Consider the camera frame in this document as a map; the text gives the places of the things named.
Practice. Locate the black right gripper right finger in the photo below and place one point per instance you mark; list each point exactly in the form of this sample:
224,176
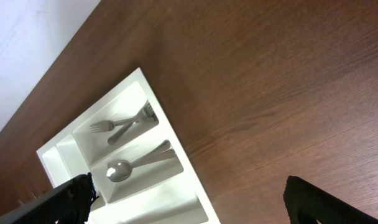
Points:
306,203

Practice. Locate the white cutlery tray organizer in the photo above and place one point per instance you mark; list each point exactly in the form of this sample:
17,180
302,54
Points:
163,192

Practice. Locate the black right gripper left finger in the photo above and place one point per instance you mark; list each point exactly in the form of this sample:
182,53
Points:
69,203

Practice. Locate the steel fork angled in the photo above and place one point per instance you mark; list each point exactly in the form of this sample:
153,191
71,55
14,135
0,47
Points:
109,125

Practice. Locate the steel tablespoon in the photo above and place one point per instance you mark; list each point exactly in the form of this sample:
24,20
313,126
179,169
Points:
164,146
119,170

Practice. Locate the steel fork straight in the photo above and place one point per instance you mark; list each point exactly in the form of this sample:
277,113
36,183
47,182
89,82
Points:
145,115

